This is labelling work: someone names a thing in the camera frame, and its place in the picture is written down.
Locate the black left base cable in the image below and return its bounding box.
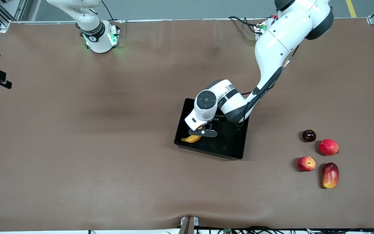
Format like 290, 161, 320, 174
228, 16, 265, 34

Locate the aluminium frame with struts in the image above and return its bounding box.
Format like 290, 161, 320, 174
0, 0, 28, 33

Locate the red yellow striped apple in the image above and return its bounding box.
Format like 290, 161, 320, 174
297, 156, 317, 172

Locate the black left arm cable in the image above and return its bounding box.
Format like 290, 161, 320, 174
237, 45, 300, 129

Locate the black right base cable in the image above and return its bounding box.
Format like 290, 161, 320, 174
101, 0, 124, 25

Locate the black rectangular plastic tray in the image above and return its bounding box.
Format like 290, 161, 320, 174
173, 98, 251, 161

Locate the table cover sheet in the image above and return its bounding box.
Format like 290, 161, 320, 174
0, 19, 374, 232

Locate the round red peach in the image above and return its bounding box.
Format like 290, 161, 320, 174
318, 139, 339, 156

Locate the dark purple mangosteen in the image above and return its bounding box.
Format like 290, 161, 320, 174
302, 129, 317, 143

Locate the red yellow mango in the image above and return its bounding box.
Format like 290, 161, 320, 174
322, 162, 340, 189

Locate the yellow banana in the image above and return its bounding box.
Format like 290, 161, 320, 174
181, 126, 204, 144

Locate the black base cable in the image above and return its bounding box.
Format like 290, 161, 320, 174
101, 0, 124, 25
228, 16, 265, 34

